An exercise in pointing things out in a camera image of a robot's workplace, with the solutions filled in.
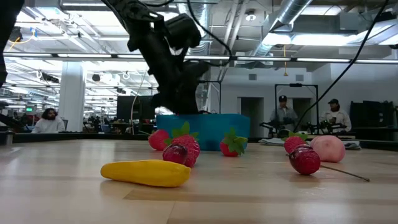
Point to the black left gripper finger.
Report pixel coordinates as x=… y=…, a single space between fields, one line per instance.
x=169 y=102
x=190 y=99

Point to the large red toy strawberry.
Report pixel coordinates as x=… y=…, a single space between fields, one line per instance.
x=157 y=140

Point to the dark red toy cherry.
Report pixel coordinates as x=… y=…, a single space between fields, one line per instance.
x=174 y=154
x=304 y=161

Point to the yellow toy banana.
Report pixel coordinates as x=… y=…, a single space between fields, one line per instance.
x=146 y=172

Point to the pink toy peach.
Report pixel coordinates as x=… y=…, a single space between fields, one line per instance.
x=329 y=149

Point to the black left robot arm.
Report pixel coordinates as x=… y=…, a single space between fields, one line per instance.
x=140 y=28

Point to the teal plastic container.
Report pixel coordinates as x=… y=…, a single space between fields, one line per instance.
x=205 y=130

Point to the black computer monitor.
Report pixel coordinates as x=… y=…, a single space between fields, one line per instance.
x=127 y=107

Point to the grey folded cloth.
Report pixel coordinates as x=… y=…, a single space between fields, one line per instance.
x=270 y=142

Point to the suspended linear light bar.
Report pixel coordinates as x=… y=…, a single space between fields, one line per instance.
x=84 y=55

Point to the person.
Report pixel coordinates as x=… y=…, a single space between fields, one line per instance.
x=337 y=116
x=48 y=123
x=283 y=113

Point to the white square pillar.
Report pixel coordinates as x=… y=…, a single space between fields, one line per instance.
x=71 y=93

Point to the black background robot station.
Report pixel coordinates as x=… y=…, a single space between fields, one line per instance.
x=323 y=127

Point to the black cabinet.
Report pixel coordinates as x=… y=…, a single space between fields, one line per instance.
x=371 y=118

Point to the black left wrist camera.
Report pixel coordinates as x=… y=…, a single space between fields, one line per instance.
x=183 y=31

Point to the black aluminium table frame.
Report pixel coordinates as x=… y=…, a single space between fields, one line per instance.
x=62 y=137

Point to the silver ventilation duct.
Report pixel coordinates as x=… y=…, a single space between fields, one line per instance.
x=289 y=12

